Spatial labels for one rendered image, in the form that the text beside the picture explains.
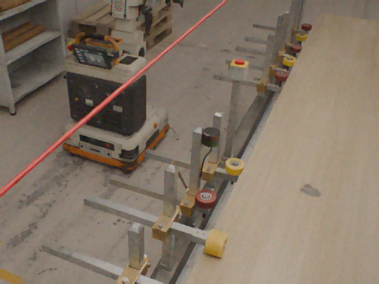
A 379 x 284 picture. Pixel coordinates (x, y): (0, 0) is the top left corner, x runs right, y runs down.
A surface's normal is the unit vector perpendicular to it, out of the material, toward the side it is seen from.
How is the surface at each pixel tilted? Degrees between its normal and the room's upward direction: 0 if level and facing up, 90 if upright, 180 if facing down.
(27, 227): 0
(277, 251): 0
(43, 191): 0
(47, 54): 90
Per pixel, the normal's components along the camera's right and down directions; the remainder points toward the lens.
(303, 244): 0.00, -0.81
